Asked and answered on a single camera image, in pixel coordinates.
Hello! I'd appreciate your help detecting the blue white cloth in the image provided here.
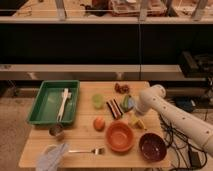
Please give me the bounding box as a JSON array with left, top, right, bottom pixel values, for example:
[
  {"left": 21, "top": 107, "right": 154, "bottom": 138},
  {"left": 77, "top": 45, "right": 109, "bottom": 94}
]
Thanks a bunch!
[{"left": 35, "top": 143, "right": 69, "bottom": 171}]

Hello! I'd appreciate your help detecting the striped dark block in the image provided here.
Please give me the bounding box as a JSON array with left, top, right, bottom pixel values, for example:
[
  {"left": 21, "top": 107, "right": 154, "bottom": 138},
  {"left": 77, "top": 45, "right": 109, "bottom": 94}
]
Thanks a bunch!
[{"left": 106, "top": 99, "right": 123, "bottom": 120}]

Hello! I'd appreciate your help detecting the brown crumpled object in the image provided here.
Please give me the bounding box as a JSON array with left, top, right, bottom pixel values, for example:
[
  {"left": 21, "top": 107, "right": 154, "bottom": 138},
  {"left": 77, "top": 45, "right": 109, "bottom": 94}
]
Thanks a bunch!
[{"left": 114, "top": 83, "right": 130, "bottom": 94}]

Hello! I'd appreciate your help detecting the white plastic utensil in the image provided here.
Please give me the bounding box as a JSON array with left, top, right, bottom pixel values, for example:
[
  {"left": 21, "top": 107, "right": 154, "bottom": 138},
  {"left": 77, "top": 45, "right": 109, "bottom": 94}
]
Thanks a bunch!
[{"left": 57, "top": 88, "right": 71, "bottom": 122}]

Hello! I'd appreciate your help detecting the dark red bowl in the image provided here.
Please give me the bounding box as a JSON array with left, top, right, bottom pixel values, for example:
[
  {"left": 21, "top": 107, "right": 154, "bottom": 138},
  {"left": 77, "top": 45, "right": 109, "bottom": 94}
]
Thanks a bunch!
[{"left": 139, "top": 133, "right": 167, "bottom": 162}]

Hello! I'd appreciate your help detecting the wooden table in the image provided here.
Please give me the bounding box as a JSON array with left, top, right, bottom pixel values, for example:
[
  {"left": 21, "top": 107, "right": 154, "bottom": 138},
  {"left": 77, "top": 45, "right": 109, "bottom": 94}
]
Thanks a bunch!
[{"left": 19, "top": 81, "right": 171, "bottom": 170}]

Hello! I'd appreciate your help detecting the blue green toy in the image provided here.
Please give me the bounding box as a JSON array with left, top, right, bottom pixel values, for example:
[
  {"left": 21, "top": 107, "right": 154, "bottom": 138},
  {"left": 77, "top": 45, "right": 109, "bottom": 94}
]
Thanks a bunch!
[{"left": 120, "top": 95, "right": 135, "bottom": 112}]

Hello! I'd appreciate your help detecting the metal fork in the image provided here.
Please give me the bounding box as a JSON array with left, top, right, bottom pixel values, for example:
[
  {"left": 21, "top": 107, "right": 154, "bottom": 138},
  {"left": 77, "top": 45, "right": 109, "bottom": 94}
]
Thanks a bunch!
[{"left": 69, "top": 148, "right": 105, "bottom": 155}]

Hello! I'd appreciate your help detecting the small metal cup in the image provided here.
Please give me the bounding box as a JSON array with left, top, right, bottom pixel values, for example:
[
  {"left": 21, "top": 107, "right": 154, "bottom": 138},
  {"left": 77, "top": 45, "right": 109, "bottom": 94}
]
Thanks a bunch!
[{"left": 49, "top": 124, "right": 64, "bottom": 141}]

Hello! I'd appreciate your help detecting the green plastic tray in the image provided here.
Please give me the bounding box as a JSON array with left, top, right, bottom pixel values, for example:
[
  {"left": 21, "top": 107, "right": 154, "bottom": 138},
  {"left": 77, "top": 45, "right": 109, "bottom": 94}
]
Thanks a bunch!
[{"left": 27, "top": 80, "right": 80, "bottom": 125}]

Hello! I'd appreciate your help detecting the black box on shelf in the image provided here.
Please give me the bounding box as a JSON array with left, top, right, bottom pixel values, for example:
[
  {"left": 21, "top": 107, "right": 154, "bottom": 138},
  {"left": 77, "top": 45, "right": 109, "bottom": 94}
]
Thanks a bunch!
[{"left": 179, "top": 51, "right": 213, "bottom": 78}]

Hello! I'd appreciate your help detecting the orange bowl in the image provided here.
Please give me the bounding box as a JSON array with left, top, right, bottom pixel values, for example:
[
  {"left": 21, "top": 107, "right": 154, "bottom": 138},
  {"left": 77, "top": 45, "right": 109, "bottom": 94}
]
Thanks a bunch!
[{"left": 105, "top": 121, "right": 134, "bottom": 153}]

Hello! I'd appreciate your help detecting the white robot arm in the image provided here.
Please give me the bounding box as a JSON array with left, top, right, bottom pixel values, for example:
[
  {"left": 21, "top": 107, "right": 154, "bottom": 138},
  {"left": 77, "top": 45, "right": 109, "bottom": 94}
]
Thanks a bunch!
[{"left": 133, "top": 84, "right": 213, "bottom": 157}]

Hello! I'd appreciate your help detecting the green plastic cup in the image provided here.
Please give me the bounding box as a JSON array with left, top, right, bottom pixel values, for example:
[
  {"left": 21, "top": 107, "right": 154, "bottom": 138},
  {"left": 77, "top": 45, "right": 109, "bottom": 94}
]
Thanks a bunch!
[{"left": 92, "top": 94, "right": 104, "bottom": 109}]

